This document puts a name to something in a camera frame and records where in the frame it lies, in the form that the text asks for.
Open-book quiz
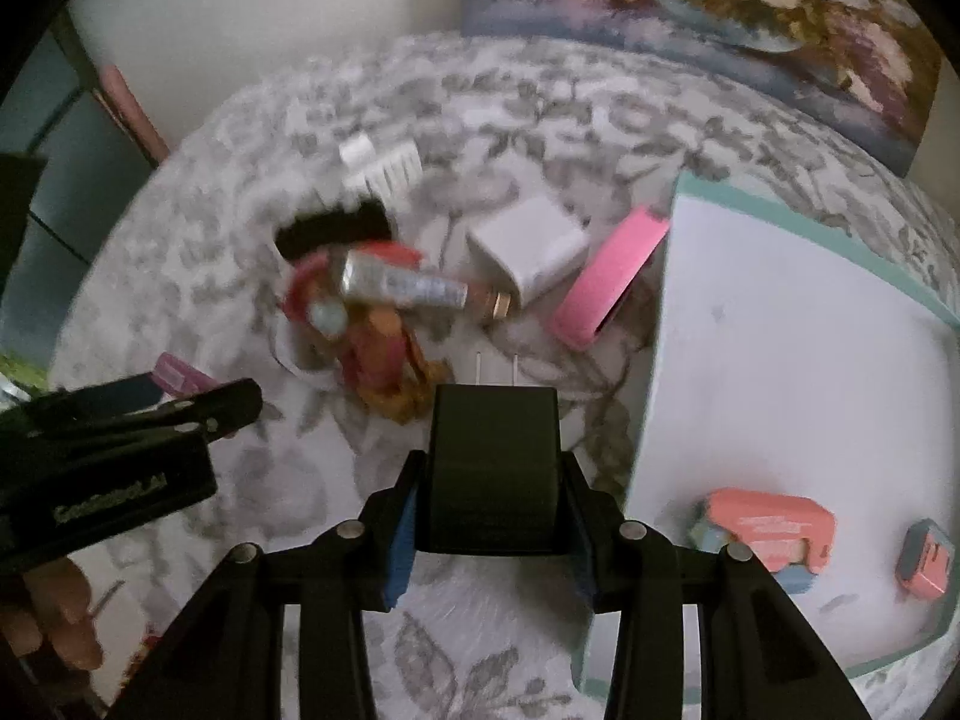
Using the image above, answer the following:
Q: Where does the small pink clip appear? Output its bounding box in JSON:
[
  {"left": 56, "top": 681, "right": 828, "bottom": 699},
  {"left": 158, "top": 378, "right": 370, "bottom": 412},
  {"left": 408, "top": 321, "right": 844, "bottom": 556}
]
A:
[{"left": 149, "top": 353, "right": 218, "bottom": 398}]

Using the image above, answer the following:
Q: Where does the black wall charger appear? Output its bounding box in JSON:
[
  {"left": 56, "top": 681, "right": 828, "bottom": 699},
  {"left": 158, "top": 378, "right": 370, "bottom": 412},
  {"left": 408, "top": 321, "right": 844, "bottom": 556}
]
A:
[{"left": 415, "top": 383, "right": 562, "bottom": 557}]

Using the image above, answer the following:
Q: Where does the doll with black hair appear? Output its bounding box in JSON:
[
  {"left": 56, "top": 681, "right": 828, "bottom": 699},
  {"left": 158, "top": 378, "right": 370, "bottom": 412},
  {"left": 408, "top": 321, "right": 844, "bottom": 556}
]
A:
[{"left": 274, "top": 197, "right": 451, "bottom": 424}]

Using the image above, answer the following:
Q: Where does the greek pattern metal lighter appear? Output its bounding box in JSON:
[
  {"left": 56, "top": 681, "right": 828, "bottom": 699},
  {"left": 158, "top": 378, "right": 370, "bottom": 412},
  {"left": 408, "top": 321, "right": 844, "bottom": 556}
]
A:
[{"left": 329, "top": 250, "right": 512, "bottom": 322}]

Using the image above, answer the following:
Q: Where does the pink wristband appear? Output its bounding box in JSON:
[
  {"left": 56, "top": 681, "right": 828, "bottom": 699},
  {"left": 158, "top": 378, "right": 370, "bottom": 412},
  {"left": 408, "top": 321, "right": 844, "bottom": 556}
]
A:
[{"left": 547, "top": 208, "right": 670, "bottom": 351}]

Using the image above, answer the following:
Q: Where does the white charger cube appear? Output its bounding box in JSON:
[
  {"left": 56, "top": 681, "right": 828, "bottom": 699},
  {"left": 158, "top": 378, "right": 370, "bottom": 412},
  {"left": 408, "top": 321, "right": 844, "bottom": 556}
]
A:
[{"left": 467, "top": 195, "right": 590, "bottom": 307}]

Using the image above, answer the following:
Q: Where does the left hand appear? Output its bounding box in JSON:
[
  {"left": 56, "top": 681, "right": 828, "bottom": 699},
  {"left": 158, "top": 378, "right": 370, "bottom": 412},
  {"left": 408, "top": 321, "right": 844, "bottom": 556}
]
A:
[{"left": 2, "top": 557, "right": 104, "bottom": 695}]

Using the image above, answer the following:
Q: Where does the coral blue toy left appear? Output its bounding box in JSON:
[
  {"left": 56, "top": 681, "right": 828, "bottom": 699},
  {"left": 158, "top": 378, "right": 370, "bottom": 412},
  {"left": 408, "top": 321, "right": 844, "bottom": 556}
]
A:
[{"left": 688, "top": 488, "right": 836, "bottom": 595}]

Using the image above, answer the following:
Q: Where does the coral blue toy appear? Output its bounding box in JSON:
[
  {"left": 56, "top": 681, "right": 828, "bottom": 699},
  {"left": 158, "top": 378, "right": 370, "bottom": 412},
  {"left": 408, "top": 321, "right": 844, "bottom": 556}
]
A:
[
  {"left": 895, "top": 518, "right": 955, "bottom": 601},
  {"left": 688, "top": 488, "right": 836, "bottom": 595}
]

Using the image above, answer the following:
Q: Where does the coral blue toy right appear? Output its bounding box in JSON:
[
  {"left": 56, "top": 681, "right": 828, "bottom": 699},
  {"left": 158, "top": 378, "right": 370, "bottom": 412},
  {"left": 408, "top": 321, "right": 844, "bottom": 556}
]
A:
[{"left": 895, "top": 518, "right": 955, "bottom": 601}]

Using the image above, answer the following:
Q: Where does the teal rimmed white tray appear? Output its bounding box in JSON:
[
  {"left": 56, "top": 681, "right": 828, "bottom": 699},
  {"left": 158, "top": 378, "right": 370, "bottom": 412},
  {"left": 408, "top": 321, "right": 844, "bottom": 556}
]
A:
[{"left": 571, "top": 169, "right": 960, "bottom": 699}]

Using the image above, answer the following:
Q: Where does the dark cabinet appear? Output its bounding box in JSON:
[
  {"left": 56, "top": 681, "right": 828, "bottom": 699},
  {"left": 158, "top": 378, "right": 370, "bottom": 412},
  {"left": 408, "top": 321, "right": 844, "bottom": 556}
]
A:
[{"left": 2, "top": 11, "right": 156, "bottom": 369}]

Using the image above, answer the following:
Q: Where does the white hair clip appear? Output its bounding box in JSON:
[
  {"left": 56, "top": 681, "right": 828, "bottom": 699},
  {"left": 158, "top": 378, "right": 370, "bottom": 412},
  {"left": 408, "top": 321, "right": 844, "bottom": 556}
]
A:
[{"left": 338, "top": 132, "right": 423, "bottom": 202}]

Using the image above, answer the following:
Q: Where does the grey floral tablecloth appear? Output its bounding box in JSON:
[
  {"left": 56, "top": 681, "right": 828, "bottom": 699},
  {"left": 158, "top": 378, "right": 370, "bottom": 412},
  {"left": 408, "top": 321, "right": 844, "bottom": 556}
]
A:
[{"left": 52, "top": 34, "right": 958, "bottom": 718}]

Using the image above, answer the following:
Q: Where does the floral painting canvas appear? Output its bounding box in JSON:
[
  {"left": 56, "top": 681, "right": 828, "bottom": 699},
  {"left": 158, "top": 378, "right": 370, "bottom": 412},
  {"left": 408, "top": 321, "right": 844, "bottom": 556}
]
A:
[{"left": 462, "top": 0, "right": 944, "bottom": 176}]

